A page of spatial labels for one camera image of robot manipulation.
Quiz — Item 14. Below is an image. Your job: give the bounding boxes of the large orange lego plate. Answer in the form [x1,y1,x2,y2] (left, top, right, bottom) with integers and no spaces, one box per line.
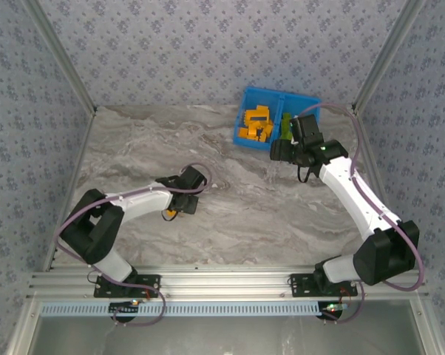
[243,106,275,129]

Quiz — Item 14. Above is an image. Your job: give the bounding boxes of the blue two-compartment plastic bin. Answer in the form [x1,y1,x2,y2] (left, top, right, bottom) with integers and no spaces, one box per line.
[232,86,322,152]

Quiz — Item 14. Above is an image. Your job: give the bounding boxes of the small black circuit board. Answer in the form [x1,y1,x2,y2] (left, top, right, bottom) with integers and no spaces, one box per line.
[320,302,348,321]
[109,301,142,316]

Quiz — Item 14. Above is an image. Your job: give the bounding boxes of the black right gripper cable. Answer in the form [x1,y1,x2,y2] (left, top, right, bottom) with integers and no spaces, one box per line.
[297,164,319,185]

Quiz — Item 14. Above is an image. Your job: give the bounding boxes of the aluminium table side rail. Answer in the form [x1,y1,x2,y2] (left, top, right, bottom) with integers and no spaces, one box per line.
[349,105,410,271]
[41,109,98,274]

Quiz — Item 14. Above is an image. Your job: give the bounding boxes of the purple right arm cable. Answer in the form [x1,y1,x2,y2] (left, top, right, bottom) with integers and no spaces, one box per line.
[296,102,427,326]

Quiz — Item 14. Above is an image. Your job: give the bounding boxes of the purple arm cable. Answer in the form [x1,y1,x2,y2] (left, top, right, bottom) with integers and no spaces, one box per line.
[55,162,213,328]
[296,102,427,326]

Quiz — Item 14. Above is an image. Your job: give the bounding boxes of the horizontal aluminium frame rail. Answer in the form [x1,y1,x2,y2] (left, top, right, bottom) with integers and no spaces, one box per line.
[28,264,429,301]

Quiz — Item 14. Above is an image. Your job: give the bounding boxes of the slotted light-blue cable duct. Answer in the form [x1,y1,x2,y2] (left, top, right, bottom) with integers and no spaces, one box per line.
[40,300,351,318]

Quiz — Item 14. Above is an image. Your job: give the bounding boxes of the aluminium corner post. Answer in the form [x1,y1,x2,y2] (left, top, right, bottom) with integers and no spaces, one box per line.
[350,0,429,114]
[21,0,98,116]

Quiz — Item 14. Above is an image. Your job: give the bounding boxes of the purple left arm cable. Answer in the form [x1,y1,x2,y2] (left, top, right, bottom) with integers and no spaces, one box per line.
[55,162,213,328]

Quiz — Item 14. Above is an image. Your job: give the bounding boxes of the aluminium frame leg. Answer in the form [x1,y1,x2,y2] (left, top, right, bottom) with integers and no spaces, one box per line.
[409,298,445,355]
[4,301,42,355]

